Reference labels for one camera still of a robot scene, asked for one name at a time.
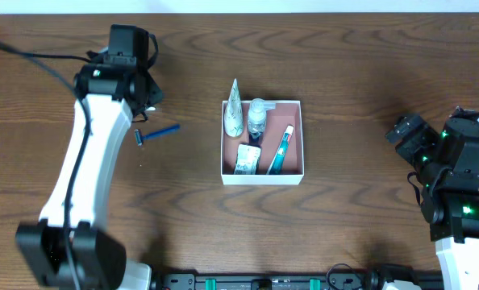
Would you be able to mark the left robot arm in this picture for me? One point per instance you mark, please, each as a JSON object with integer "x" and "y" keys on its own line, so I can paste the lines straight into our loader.
{"x": 68, "y": 248}

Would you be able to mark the green white soap box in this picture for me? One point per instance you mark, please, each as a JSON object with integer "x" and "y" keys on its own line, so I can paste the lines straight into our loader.
{"x": 247, "y": 160}

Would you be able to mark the white cosmetic tube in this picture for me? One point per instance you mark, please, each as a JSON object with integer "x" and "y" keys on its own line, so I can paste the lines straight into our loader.
{"x": 233, "y": 115}

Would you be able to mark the teal white toothpaste tube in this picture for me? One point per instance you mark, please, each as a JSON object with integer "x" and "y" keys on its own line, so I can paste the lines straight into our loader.
{"x": 278, "y": 160}

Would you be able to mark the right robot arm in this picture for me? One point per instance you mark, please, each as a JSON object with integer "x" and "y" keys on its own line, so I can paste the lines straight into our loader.
{"x": 446, "y": 169}

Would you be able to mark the blue disposable razor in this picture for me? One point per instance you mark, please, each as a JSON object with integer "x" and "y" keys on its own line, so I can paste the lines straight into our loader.
{"x": 140, "y": 138}

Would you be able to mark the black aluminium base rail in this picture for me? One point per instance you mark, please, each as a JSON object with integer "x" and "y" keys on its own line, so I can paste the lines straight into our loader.
{"x": 340, "y": 279}

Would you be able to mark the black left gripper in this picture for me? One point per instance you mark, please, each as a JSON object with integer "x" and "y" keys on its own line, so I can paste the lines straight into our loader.
{"x": 154, "y": 95}

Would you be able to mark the white pink-lined cardboard box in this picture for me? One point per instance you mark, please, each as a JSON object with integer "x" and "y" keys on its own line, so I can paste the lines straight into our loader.
{"x": 287, "y": 113}

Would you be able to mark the clear pump bottle blue liquid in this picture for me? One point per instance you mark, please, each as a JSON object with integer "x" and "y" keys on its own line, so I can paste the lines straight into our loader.
{"x": 257, "y": 119}

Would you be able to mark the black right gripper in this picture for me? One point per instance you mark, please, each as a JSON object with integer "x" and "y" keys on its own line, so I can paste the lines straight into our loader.
{"x": 398, "y": 131}

